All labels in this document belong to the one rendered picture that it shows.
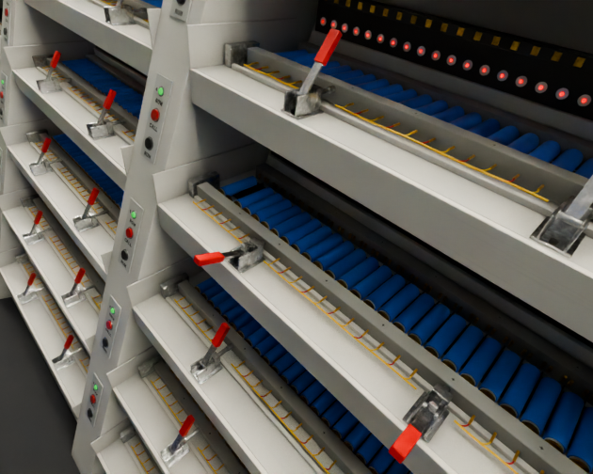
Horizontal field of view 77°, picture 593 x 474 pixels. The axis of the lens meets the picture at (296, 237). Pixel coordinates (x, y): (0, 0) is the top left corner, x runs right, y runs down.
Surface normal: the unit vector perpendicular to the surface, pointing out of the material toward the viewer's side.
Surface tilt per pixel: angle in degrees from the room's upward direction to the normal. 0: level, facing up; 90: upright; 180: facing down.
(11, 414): 0
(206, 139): 90
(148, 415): 21
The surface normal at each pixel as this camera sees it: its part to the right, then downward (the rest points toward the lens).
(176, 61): -0.62, 0.08
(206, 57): 0.70, 0.52
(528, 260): -0.71, 0.39
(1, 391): 0.36, -0.85
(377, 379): 0.11, -0.77
